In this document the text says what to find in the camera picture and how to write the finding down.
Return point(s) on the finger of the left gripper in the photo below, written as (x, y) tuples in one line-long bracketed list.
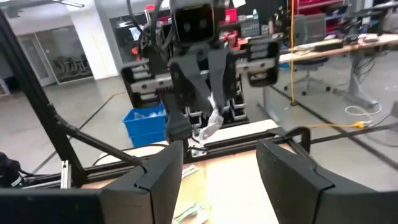
[(219, 77), (189, 84)]

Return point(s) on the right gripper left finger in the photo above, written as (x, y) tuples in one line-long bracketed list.
[(158, 180)]

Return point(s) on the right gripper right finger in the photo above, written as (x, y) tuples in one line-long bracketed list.
[(289, 180)]

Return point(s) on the small white red-print sachet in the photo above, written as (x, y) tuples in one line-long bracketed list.
[(214, 123)]

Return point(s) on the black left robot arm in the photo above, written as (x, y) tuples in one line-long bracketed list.
[(177, 124)]

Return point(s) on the blue bucket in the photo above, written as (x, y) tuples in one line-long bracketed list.
[(284, 66)]

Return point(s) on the office chair base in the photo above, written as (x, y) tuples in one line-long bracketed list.
[(308, 84)]

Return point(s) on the blue plastic crate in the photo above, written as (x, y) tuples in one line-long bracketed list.
[(146, 124)]

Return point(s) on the orange object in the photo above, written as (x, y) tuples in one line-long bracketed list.
[(134, 49)]

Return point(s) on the wooden work table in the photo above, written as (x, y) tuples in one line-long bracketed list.
[(342, 46)]

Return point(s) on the black device green light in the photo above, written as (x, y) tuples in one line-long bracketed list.
[(7, 172)]

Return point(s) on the black corner bracket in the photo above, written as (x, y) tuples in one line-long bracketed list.
[(298, 129)]

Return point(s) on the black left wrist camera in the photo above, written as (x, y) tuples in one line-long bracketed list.
[(194, 21)]

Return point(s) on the white strip on frame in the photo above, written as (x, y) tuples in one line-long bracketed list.
[(66, 174)]

